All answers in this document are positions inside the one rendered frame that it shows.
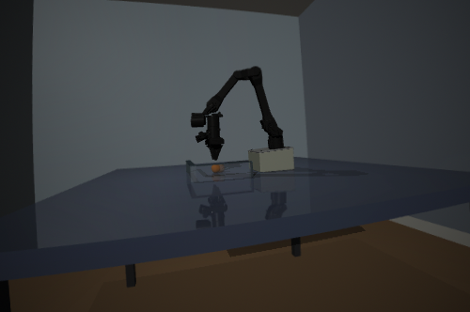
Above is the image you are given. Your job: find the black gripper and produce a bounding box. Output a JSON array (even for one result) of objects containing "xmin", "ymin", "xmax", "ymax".
[{"xmin": 205, "ymin": 126, "xmax": 225, "ymax": 161}]

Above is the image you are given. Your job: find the clear l-shaped low wall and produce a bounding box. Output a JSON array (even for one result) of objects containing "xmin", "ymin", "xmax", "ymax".
[{"xmin": 186, "ymin": 161, "xmax": 253, "ymax": 175}]

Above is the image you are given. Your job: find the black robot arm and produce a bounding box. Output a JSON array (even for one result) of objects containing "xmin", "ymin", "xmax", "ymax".
[{"xmin": 191, "ymin": 66, "xmax": 285, "ymax": 149}]

